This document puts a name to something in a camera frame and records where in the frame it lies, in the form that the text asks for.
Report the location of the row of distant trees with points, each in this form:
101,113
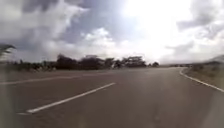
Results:
86,62

